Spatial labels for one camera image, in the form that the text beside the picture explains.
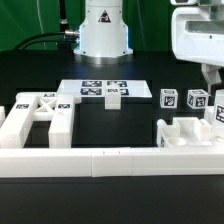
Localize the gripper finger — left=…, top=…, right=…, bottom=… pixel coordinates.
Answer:
left=201, top=64, right=222, bottom=93

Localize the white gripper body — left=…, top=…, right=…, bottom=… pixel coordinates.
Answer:
left=171, top=3, right=224, bottom=67

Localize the white chair seat part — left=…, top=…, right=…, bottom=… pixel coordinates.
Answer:
left=156, top=117, right=224, bottom=147

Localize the white U-shaped obstacle fence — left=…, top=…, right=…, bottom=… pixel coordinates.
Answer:
left=0, top=105, right=224, bottom=178

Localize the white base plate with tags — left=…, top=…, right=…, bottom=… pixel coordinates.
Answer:
left=57, top=79, right=152, bottom=98

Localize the white chair back frame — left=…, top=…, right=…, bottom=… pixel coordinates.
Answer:
left=0, top=92, right=82, bottom=149

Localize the black cable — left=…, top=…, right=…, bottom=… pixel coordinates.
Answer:
left=13, top=29, right=81, bottom=52

